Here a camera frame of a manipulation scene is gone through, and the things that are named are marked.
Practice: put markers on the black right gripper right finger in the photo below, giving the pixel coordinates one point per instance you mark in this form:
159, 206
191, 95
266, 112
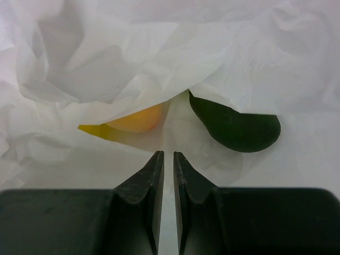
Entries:
220, 220

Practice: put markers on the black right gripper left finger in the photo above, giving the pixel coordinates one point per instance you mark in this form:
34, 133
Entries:
123, 220

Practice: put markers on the white translucent plastic bag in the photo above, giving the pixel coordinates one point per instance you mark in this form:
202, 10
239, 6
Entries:
71, 63

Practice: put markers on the yellow-green fake fruit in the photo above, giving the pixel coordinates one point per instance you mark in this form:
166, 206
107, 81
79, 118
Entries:
127, 138

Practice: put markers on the dark green fake avocado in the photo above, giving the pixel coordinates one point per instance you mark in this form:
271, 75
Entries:
239, 132

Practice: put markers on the orange fake fruit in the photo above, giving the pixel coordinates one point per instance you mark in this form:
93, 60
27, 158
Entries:
139, 122

